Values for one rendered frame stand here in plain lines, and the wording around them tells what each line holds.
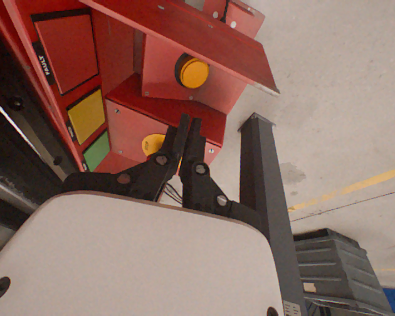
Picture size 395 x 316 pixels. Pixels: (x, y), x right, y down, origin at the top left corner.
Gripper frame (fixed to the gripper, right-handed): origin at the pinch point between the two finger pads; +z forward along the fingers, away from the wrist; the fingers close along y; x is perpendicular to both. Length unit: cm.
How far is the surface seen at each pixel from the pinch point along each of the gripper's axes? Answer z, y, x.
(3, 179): -0.3, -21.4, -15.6
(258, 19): 82, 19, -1
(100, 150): 4.6, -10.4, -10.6
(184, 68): 11.5, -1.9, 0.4
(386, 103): 74, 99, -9
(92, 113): 4.9, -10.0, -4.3
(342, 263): 20, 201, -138
